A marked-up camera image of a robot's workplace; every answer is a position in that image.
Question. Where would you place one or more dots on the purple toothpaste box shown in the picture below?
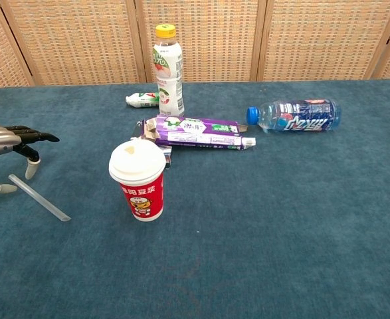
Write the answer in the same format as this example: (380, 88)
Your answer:
(194, 127)

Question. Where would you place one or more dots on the red paper cup white lid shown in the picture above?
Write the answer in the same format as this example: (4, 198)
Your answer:
(138, 166)

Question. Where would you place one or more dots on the blue sports drink bottle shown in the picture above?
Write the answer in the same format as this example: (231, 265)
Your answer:
(301, 116)

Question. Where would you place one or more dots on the purple toothpaste tube white cap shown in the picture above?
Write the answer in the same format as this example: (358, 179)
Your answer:
(201, 141)

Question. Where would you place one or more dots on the small white toothpaste tube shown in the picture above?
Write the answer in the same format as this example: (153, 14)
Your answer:
(141, 99)

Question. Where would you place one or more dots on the transparent plastic straw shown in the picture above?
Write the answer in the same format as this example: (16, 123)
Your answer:
(38, 196)

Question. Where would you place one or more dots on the woven bamboo folding screen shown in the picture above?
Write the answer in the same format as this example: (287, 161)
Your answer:
(81, 40)

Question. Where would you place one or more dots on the yellow-capped white drink bottle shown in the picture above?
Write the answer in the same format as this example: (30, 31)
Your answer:
(169, 83)

